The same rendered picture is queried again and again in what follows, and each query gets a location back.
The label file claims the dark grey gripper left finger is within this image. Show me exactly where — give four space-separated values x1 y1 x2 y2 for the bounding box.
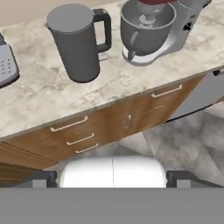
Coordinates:
4 170 58 189

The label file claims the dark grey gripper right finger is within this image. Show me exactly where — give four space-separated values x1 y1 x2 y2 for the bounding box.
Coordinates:
166 170 223 189

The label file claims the wooden cupboard side panel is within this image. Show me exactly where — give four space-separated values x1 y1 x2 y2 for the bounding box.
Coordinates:
0 141 60 187

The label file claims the wooden cupboard door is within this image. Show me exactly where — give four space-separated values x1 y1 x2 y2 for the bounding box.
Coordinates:
117 97 187 144

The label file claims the white rounded block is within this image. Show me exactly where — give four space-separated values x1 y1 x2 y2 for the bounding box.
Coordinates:
59 155 168 189

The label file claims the wide wooden drawer front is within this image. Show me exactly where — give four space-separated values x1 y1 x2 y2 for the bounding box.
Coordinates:
1 102 123 151

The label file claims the grey metal appliance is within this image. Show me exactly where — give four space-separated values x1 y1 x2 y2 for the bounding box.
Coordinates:
165 67 224 123

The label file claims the grey toaster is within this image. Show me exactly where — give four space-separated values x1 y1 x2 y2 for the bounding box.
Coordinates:
0 32 21 88

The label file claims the dark grey electric kettle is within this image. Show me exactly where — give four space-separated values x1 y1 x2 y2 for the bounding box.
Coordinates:
45 3 113 84

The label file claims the grey stand mixer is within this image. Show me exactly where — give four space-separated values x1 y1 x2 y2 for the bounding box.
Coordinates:
119 0 214 67

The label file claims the long pale drawer handle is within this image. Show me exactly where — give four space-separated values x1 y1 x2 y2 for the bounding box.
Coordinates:
49 115 89 133
150 83 184 99

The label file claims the short pale door handle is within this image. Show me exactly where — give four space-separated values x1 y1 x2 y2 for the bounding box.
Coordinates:
125 114 133 130

